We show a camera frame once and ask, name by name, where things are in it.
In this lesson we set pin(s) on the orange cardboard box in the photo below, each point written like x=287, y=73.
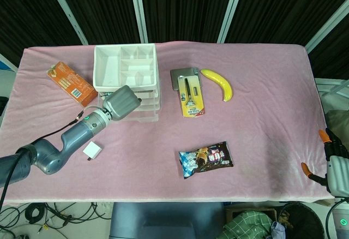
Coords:
x=71, y=83

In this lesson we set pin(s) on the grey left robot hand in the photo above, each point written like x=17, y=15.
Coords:
x=122, y=102

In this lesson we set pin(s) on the white side rack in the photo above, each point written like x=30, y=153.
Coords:
x=331, y=86

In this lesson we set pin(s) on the green plaid cloth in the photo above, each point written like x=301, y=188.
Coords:
x=246, y=226

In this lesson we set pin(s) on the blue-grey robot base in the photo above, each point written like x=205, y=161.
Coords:
x=167, y=220

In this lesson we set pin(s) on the yellow banana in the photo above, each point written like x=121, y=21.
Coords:
x=222, y=82

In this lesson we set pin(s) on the clear plastic drawer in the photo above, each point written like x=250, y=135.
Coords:
x=144, y=114

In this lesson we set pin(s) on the dark snack bag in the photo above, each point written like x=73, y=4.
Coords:
x=204, y=158

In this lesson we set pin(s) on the white drawer organizer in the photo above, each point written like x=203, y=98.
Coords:
x=128, y=67

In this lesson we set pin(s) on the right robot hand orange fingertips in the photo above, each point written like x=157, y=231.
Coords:
x=338, y=168

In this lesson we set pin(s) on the white charger cube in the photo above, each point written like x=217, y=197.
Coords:
x=92, y=150

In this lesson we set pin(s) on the blue white crumpled cloth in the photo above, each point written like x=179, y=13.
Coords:
x=278, y=229

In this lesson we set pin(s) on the black trash bin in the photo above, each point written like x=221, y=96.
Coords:
x=302, y=220

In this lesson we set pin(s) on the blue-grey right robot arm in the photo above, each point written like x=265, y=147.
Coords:
x=340, y=220

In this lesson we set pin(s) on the yellow razor blister pack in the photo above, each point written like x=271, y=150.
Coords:
x=191, y=97

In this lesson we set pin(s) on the white partition frame post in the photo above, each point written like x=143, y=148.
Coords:
x=230, y=9
x=139, y=9
x=324, y=26
x=68, y=12

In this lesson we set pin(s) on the grey flat wallet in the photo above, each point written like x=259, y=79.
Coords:
x=183, y=74

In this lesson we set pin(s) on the pink tablecloth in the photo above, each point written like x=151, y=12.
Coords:
x=245, y=127

